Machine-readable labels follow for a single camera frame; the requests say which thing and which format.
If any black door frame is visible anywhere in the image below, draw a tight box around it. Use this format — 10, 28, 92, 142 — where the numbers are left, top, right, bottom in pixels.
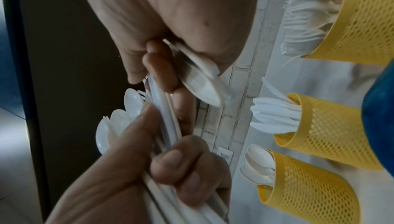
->
0, 0, 52, 224

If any bundle of white plastic cutlery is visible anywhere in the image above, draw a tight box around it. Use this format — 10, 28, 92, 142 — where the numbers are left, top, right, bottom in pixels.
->
95, 72, 230, 224

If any person's right hand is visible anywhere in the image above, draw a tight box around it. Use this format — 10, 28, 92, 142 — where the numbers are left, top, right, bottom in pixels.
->
73, 0, 261, 136

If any person's left hand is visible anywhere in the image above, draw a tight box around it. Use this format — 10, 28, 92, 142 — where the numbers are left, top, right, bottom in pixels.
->
44, 103, 232, 224

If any white wall socket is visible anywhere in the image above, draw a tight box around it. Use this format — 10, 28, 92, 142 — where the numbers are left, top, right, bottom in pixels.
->
216, 146, 234, 164

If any blue plastic bag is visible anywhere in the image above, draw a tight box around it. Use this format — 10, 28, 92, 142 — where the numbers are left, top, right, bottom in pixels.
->
361, 59, 394, 177

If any bundle of white knives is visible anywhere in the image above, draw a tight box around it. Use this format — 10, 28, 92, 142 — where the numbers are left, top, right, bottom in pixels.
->
163, 39, 235, 108

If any stack of white knives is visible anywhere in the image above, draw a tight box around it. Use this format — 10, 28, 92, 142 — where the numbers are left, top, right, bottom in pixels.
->
250, 77, 304, 135

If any yellow mesh cup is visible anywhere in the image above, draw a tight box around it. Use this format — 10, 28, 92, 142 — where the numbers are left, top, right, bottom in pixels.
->
303, 0, 394, 66
273, 92, 385, 171
257, 149, 361, 224

